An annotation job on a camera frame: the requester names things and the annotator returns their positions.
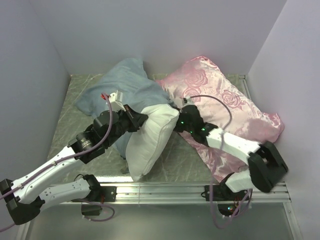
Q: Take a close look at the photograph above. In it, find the white pillow insert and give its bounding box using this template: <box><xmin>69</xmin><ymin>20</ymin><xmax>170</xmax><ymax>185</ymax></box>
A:
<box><xmin>125</xmin><ymin>103</ymin><xmax>179</xmax><ymax>182</ymax></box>

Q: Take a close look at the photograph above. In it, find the pink rose satin pillow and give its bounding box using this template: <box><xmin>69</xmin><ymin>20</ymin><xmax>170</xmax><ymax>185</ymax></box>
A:
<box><xmin>154</xmin><ymin>56</ymin><xmax>285</xmax><ymax>185</ymax></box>

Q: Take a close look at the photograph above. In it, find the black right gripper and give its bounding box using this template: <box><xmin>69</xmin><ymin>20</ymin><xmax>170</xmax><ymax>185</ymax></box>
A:
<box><xmin>159</xmin><ymin>106</ymin><xmax>194</xmax><ymax>134</ymax></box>

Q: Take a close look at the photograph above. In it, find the aluminium mounting rail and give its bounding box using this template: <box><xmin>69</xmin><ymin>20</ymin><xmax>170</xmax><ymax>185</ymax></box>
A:
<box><xmin>16</xmin><ymin>181</ymin><xmax>301</xmax><ymax>240</ymax></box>

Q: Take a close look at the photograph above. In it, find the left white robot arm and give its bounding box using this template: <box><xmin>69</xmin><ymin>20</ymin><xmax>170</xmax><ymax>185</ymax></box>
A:
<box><xmin>0</xmin><ymin>105</ymin><xmax>148</xmax><ymax>226</ymax></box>

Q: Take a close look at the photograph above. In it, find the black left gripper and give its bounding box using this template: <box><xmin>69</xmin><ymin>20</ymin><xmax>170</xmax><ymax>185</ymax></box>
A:
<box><xmin>105</xmin><ymin>103</ymin><xmax>149</xmax><ymax>147</ymax></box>

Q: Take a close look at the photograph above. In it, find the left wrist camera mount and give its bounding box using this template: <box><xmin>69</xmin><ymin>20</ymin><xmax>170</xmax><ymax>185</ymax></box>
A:
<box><xmin>100</xmin><ymin>90</ymin><xmax>125</xmax><ymax>112</ymax></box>

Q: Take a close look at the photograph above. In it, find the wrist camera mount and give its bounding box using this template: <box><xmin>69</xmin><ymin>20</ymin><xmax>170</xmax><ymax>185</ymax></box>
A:
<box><xmin>176</xmin><ymin>97</ymin><xmax>194</xmax><ymax>109</ymax></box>
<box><xmin>100</xmin><ymin>90</ymin><xmax>125</xmax><ymax>112</ymax></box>

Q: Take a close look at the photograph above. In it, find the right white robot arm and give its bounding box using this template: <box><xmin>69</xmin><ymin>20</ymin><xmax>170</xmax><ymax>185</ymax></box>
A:
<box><xmin>174</xmin><ymin>104</ymin><xmax>289</xmax><ymax>201</ymax></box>

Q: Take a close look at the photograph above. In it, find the blue-grey fabric pillowcase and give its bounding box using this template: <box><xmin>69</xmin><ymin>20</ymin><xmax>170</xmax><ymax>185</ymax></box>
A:
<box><xmin>75</xmin><ymin>58</ymin><xmax>172</xmax><ymax>159</ymax></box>

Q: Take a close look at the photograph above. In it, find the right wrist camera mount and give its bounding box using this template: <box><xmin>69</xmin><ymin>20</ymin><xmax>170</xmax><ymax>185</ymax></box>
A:
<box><xmin>176</xmin><ymin>97</ymin><xmax>194</xmax><ymax>109</ymax></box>

